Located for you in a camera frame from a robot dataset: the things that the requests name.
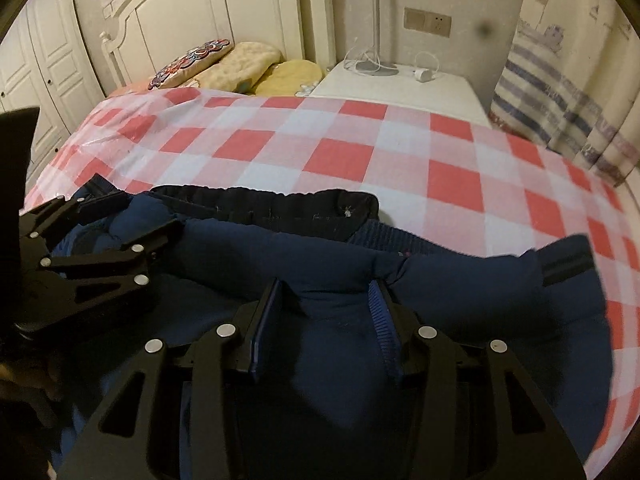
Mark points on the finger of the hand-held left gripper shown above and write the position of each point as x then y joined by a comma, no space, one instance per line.
65,210
110,260

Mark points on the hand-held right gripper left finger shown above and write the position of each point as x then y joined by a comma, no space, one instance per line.
265,330

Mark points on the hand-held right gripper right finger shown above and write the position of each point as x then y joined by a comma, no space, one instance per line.
385,330

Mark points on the navy blue puffer jacket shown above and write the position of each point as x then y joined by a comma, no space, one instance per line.
325,260

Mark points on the white wardrobe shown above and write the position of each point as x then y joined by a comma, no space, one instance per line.
45,60

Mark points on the floral patterned pillow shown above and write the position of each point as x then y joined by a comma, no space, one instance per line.
190,62

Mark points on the cream pillow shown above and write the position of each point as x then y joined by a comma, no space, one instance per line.
240,65

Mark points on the white nightstand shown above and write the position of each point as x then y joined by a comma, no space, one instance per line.
400,95

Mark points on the white wooden headboard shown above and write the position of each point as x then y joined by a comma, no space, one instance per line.
200,10

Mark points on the yellow pillow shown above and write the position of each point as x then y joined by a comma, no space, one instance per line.
290,77

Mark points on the printed striped curtain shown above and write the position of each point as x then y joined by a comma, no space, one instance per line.
560,90

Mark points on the grey lamp base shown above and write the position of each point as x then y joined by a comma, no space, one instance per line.
381,20

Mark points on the wall light switch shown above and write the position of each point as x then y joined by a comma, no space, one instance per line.
109,11

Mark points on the beige wall socket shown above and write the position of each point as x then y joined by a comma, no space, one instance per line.
427,21

